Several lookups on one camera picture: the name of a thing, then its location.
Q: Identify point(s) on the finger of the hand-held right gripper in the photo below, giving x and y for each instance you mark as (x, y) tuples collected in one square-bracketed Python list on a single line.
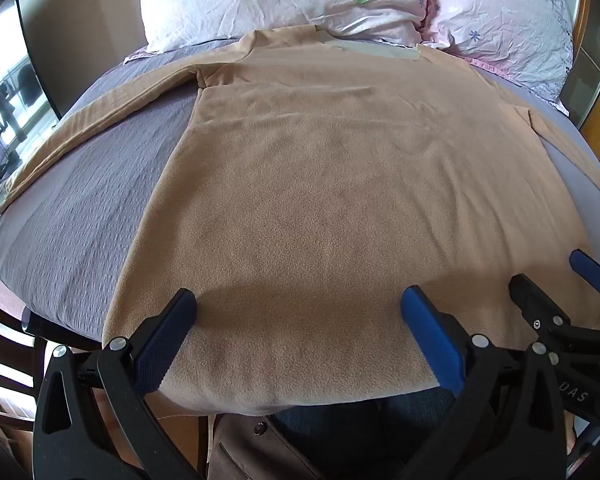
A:
[(587, 269), (536, 302)]

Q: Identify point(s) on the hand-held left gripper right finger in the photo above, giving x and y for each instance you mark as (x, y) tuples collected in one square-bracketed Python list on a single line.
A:
[(432, 342)]

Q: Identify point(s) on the grey bed sheet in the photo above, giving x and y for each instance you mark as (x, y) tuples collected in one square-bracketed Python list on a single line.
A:
[(80, 220)]

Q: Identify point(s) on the tan fleece shirt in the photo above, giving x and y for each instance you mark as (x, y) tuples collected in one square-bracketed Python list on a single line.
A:
[(340, 200)]

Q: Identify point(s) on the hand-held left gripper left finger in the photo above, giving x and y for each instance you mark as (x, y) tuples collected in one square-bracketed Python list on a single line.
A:
[(166, 345)]

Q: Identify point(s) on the white floral pillow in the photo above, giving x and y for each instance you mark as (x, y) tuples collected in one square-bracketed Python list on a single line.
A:
[(260, 0)]

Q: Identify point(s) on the black bed frame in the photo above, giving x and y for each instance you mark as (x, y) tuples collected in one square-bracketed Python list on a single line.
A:
[(35, 324)]

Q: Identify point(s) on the person's brown jacket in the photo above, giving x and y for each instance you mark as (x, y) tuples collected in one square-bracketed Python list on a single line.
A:
[(240, 452)]

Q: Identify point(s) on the pink floral pillow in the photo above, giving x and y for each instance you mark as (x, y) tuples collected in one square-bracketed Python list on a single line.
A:
[(500, 25)]

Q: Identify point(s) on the wooden glass door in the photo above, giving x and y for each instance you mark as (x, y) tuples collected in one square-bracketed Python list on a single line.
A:
[(589, 130)]

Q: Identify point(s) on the person's blue jeans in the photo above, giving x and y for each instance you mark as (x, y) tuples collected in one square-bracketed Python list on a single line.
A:
[(355, 422)]

